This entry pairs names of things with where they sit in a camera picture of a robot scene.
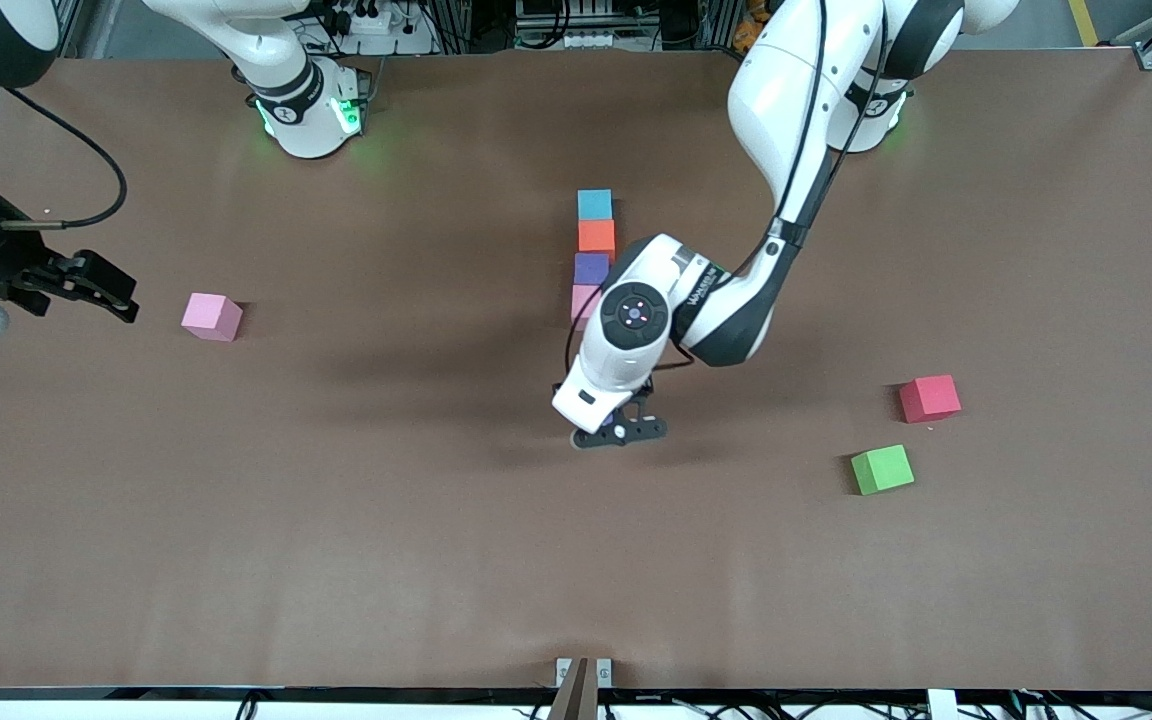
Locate green foam block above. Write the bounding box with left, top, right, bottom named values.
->
left=851, top=444, right=916, bottom=496

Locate paper table cover sheet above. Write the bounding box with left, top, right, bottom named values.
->
left=0, top=48, right=1152, bottom=693

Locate red foam block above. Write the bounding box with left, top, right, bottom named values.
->
left=898, top=375, right=963, bottom=424

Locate white power strip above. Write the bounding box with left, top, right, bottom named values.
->
left=331, top=0, right=407, bottom=36

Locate metal equipment rack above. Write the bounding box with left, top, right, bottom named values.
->
left=514, top=0, right=642, bottom=53

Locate bag of orange objects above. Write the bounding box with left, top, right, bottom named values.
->
left=733, top=0, right=777, bottom=53

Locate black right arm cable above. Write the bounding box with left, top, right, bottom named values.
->
left=0, top=88, right=129, bottom=231

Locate small metal table bracket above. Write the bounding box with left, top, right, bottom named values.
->
left=556, top=657, right=614, bottom=689

